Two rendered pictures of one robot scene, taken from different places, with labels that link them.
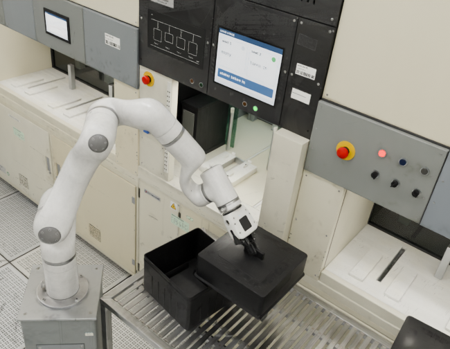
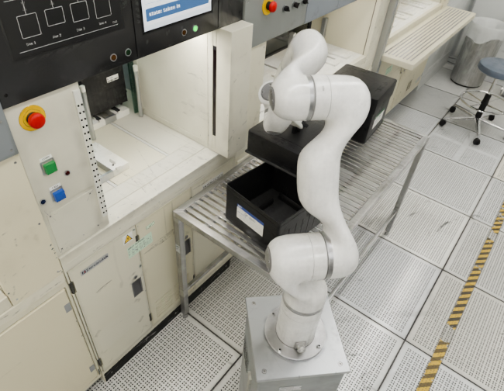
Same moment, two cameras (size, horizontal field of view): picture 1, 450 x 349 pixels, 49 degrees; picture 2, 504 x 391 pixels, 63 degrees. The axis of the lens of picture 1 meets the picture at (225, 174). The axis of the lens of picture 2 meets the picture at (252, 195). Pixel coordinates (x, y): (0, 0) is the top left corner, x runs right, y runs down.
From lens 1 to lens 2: 1.96 m
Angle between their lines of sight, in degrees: 69
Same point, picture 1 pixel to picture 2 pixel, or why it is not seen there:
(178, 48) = (77, 22)
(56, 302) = (319, 331)
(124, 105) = (319, 52)
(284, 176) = (243, 68)
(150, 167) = (78, 237)
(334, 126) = not seen: outside the picture
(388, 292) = not seen: hidden behind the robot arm
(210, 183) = not seen: hidden behind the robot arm
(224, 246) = (294, 143)
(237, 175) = (112, 157)
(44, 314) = (334, 342)
